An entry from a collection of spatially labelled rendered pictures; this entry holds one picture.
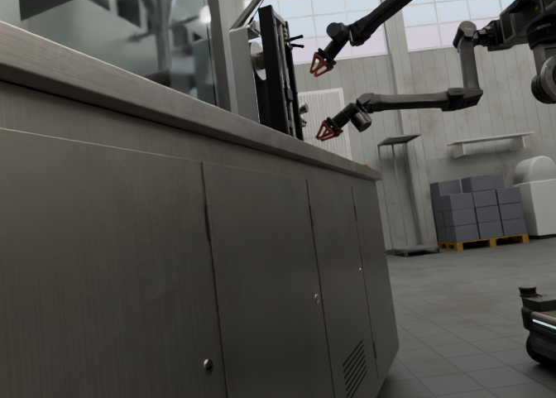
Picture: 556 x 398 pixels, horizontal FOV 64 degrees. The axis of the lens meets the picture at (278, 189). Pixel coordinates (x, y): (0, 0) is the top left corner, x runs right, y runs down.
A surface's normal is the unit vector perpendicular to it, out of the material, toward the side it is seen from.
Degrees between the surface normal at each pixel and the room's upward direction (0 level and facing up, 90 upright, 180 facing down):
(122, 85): 90
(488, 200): 90
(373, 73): 90
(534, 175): 90
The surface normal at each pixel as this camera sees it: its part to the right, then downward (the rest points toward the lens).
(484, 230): 0.02, -0.09
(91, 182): 0.91, -0.15
